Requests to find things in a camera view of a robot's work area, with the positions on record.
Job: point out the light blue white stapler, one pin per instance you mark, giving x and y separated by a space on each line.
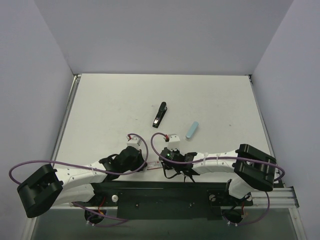
191 131

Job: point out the aluminium frame rail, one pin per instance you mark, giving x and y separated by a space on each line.
279 198

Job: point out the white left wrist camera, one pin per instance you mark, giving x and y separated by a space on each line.
133 141

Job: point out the red white staple box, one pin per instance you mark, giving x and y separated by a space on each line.
153 165

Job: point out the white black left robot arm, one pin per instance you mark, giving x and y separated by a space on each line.
49 186

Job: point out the black stapler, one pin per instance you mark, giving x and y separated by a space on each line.
160 114

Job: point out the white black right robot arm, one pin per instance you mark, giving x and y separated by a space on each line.
254 169

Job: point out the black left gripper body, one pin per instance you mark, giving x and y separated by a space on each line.
139 165

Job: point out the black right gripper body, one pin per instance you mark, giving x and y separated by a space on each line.
163 158

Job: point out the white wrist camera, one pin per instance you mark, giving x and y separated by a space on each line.
173 142
133 141

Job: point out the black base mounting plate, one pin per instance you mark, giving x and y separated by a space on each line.
151 200

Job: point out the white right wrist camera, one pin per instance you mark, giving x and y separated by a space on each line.
173 142

